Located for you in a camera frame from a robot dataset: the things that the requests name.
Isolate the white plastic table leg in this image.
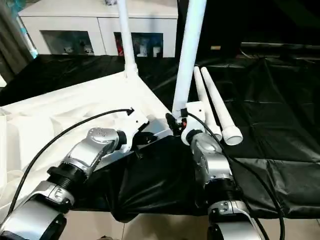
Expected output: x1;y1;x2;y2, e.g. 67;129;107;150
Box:
171;0;208;118
116;0;139;80
201;67;244;146
193;66;223;142

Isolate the white upturned plastic table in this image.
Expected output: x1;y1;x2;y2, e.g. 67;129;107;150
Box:
0;70;175;213

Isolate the black work mat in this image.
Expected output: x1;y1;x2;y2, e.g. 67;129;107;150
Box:
0;52;320;223

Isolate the white glass-door cabinet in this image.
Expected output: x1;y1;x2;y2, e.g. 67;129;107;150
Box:
17;0;180;58

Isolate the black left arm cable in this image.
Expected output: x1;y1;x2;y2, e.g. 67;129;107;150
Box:
7;107;135;216

